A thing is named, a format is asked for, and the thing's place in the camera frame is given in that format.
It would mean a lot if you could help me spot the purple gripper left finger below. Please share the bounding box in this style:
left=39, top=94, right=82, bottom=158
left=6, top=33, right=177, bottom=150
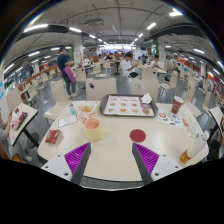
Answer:
left=42, top=142, right=91, bottom=185

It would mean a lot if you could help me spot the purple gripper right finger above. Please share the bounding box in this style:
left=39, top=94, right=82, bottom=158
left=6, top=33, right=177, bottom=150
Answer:
left=132, top=143, right=182, bottom=185

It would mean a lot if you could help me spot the dark red round coaster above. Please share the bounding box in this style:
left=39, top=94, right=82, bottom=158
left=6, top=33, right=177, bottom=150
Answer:
left=130, top=129, right=146, bottom=143

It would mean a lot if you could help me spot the red packet on table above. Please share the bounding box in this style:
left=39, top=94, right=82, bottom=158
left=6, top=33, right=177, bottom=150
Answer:
left=45, top=129, right=62, bottom=145

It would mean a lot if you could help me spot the plastic bottle with orange drink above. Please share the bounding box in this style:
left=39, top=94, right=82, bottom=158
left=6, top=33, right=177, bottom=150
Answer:
left=180, top=131, right=210, bottom=163

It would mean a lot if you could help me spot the yellow cup with pink rim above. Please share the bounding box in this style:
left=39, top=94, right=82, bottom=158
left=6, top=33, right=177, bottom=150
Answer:
left=84, top=118, right=104, bottom=141

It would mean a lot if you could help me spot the white card menu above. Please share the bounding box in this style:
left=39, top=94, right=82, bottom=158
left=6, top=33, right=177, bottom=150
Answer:
left=58, top=115, right=78, bottom=128

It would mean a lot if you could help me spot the colourful flyer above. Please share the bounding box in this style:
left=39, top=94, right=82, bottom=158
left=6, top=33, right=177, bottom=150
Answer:
left=157, top=110, right=182, bottom=128

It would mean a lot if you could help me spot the clear plastic wrapper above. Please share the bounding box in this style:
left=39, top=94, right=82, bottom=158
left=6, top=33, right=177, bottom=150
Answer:
left=188, top=125, right=199, bottom=138

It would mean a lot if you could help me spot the small clear bottle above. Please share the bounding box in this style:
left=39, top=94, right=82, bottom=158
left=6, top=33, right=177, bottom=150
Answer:
left=69, top=103, right=76, bottom=115

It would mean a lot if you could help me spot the snack bag with fries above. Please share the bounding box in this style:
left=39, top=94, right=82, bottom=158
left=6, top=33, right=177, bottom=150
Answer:
left=77, top=101, right=99, bottom=119

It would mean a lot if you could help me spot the beige chair left front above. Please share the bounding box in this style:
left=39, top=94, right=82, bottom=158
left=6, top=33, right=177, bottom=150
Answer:
left=43, top=80, right=69, bottom=122

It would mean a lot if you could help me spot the beige chair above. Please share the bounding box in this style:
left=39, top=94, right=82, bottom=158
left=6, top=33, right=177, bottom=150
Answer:
left=131, top=79, right=159, bottom=101
left=86, top=78, right=117, bottom=101
left=43, top=80, right=69, bottom=122
left=159, top=71, right=178, bottom=96

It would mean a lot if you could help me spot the crumpled white napkin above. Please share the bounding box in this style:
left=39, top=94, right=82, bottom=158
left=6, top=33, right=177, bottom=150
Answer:
left=141, top=93, right=152, bottom=104

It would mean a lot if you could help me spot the red paper cup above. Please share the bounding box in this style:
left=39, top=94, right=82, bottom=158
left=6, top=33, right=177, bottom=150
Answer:
left=171, top=96, right=183, bottom=114

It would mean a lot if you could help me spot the neighbour table left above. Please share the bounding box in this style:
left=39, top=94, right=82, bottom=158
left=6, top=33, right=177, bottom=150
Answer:
left=9, top=103, right=39, bottom=147

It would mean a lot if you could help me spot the dark food tray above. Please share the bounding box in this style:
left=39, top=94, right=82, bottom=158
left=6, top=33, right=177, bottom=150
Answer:
left=100, top=94, right=158, bottom=117

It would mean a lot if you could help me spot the beige chair centre left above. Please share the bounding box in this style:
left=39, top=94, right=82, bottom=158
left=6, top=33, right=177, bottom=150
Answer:
left=86, top=78, right=117, bottom=101

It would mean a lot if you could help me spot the beige chair centre right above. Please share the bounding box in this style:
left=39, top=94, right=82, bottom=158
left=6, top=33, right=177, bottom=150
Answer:
left=131, top=79, right=159, bottom=101

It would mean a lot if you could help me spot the standing person purple apron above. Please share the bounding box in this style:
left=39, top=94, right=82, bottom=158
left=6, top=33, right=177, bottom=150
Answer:
left=57, top=47, right=77, bottom=97

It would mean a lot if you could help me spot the seated person white shirt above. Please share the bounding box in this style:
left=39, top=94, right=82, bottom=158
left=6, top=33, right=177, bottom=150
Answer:
left=122, top=52, right=138, bottom=78

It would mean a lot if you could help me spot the ceiling air conditioner unit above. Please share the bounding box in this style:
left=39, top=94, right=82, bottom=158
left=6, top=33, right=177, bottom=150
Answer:
left=85, top=18, right=104, bottom=28

